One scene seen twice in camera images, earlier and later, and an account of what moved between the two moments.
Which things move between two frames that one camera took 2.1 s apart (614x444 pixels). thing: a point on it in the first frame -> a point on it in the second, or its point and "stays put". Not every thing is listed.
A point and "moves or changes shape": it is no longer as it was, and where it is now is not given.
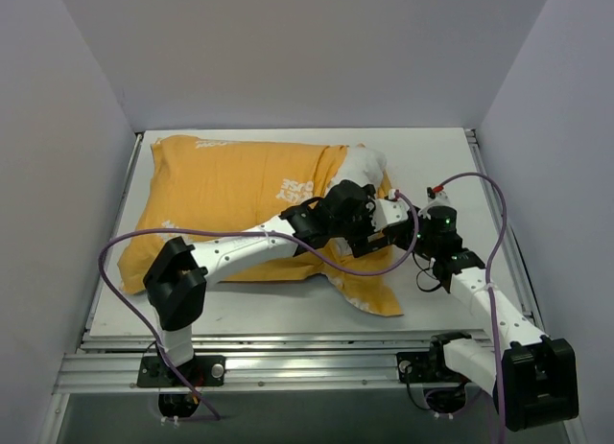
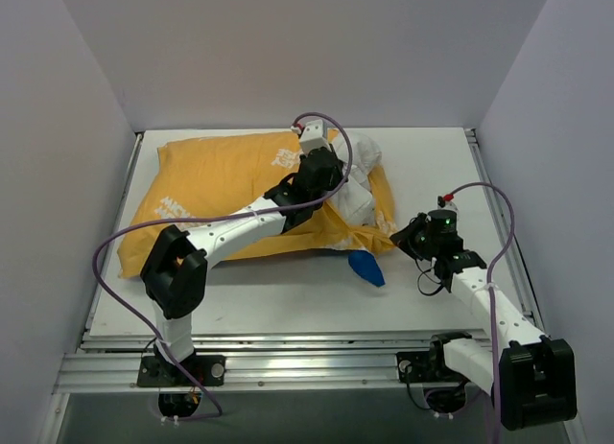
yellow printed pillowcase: x=202 y=186 moves or changes shape
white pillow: x=362 y=165 moves or changes shape
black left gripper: x=349 y=195 -> x=331 y=169
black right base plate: x=426 y=366 stays put
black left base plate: x=203 y=371 stays put
